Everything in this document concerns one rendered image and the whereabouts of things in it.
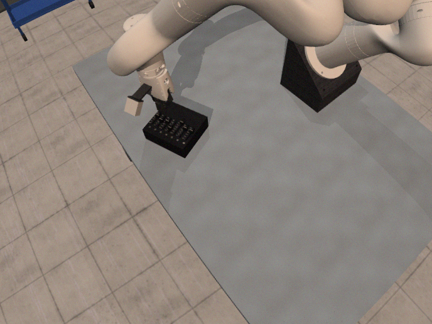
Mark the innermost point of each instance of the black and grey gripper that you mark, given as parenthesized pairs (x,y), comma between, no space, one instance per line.
(162,87)

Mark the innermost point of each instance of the black lighting desk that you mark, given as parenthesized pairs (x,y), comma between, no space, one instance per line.
(170,128)

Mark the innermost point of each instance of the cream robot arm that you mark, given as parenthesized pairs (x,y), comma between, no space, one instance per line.
(315,24)

